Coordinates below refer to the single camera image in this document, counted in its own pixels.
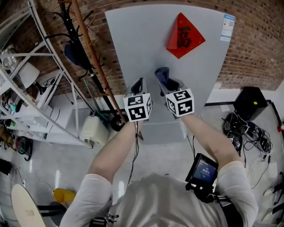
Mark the black cabinet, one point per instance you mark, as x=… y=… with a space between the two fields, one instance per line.
x=250 y=103

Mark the dark blue hanging bag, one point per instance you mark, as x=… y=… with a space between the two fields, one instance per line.
x=74 y=55

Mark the white table lamp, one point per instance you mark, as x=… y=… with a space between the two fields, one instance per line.
x=28 y=74

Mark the light grey refrigerator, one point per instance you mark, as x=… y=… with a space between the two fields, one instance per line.
x=142 y=55

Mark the white blue label sticker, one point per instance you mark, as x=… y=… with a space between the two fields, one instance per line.
x=227 y=27

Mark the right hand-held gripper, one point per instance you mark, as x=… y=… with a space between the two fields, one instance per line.
x=180 y=103

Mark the chest-mounted black screen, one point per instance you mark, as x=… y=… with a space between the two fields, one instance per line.
x=203 y=169

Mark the beige trash bin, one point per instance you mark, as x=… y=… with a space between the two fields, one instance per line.
x=93 y=130

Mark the white metal shelving rack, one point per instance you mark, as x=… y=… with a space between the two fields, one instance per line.
x=13 y=55

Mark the teal dustpan and broom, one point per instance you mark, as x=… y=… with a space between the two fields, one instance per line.
x=101 y=115

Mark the red diamond paper decoration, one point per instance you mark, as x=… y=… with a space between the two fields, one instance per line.
x=184 y=35

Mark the grey blue cleaning cloth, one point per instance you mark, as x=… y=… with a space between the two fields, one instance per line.
x=162 y=76

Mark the black canister vacuum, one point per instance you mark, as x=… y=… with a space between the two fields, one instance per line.
x=23 y=146

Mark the black grey stool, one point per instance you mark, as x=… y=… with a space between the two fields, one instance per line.
x=51 y=212

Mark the person's right forearm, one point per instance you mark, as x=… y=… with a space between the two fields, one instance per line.
x=204 y=137

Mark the person's left forearm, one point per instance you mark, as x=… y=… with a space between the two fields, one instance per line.
x=111 y=150

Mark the red fire extinguisher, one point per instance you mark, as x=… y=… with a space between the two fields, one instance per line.
x=281 y=127

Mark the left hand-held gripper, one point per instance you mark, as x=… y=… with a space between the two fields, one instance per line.
x=137 y=108

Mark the yellow bucket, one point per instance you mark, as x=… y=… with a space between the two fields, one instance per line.
x=64 y=196

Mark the black coat rack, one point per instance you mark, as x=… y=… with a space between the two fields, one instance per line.
x=117 y=123

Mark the round light wooden table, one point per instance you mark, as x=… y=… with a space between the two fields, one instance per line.
x=24 y=208

